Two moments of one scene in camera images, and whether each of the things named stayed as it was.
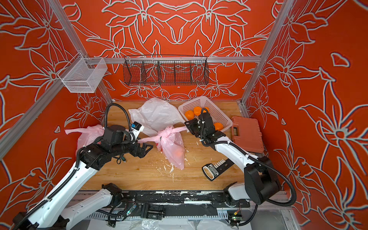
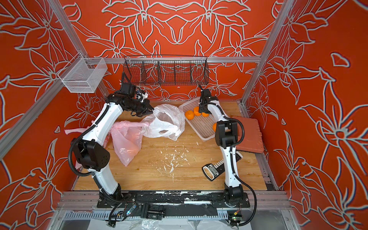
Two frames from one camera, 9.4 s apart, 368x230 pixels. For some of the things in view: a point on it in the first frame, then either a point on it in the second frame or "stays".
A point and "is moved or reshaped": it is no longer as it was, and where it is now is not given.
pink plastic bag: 168,141 is moved or reshaped
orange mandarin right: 218,126 stays
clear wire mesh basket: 81,74 stays
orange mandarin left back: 197,110 stays
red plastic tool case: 246,132 stays
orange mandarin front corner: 189,114 stays
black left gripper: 136,151 -> 146,110
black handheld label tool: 211,171 stays
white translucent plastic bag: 155,114 is moved or reshaped
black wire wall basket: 165,70 stays
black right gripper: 193,125 -> 204,107
